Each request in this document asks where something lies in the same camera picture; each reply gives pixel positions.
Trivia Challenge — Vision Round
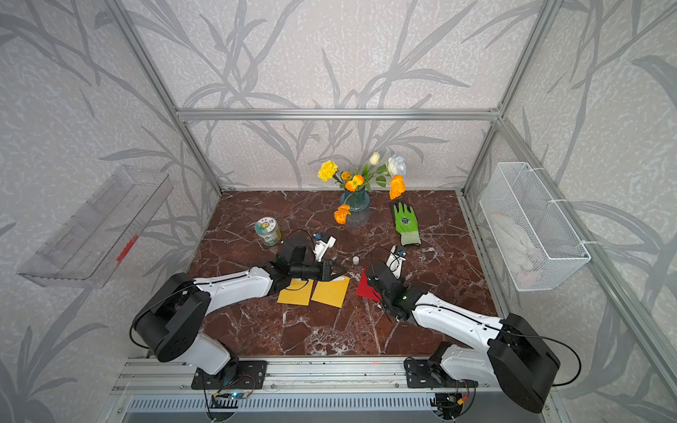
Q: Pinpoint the red envelope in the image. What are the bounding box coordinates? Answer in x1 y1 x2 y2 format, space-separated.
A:
356 267 381 302

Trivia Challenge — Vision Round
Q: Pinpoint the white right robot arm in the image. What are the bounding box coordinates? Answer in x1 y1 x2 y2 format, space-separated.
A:
365 262 561 413

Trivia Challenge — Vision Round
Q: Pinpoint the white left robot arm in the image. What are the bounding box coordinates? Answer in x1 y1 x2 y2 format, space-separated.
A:
130 234 347 375

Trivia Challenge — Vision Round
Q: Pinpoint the large yellow envelope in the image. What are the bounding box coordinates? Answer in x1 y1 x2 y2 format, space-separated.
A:
311 276 350 308

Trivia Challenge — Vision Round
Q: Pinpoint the small yellow envelope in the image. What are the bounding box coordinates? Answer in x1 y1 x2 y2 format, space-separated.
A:
278 278 314 306

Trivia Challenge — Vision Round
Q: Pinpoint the round sunflower label jar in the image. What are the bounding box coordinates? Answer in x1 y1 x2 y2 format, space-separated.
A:
255 217 281 247

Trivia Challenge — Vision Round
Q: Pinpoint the green work glove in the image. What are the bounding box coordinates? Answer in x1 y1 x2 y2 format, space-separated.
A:
392 202 421 246

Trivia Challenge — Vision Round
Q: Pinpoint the blue textured glass vase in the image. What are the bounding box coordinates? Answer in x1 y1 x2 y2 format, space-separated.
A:
340 190 370 227

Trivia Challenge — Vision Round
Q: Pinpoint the artificial flower bouquet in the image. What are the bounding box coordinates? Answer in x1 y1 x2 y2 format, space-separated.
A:
317 153 407 225

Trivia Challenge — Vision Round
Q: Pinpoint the white cloth in basket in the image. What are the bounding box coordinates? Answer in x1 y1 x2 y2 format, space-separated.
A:
490 213 544 291

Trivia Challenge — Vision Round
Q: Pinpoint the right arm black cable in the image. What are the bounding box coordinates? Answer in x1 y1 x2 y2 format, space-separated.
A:
422 300 583 388

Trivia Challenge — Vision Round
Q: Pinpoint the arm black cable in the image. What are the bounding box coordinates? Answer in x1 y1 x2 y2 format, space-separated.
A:
422 300 583 388
129 228 318 350

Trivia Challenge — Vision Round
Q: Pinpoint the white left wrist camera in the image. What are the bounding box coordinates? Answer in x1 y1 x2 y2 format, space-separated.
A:
313 234 336 263

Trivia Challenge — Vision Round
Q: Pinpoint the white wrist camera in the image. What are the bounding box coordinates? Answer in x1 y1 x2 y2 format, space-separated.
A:
313 234 336 263
386 246 407 278

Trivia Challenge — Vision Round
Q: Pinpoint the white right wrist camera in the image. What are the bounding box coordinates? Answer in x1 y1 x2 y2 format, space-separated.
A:
386 246 407 278

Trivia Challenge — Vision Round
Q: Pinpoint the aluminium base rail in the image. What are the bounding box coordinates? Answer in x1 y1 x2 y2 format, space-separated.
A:
110 356 530 395

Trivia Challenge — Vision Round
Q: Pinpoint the white wire wall basket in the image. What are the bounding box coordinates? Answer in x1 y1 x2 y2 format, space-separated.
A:
480 162 591 292

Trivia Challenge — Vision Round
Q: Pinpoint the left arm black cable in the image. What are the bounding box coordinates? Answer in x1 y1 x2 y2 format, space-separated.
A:
129 228 318 350

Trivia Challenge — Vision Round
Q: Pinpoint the clear acrylic wall shelf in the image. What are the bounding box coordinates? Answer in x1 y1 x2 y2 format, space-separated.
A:
18 166 174 288

